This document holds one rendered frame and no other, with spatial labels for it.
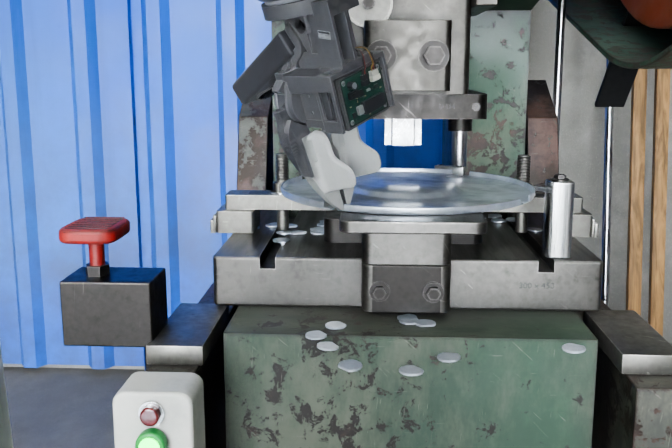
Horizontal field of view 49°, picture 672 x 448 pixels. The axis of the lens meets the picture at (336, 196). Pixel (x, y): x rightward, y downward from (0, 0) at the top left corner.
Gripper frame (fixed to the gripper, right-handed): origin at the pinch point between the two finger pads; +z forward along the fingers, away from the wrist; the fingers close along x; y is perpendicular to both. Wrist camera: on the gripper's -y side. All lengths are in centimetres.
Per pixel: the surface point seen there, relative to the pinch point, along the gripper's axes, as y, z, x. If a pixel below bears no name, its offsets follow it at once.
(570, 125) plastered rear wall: -51, 50, 134
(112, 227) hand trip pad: -17.0, -1.6, -15.8
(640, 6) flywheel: 6, -3, 57
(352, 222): 4.7, 0.8, -2.8
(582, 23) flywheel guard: -8, 2, 67
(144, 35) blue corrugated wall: -137, -1, 62
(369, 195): -2.6, 3.6, 6.9
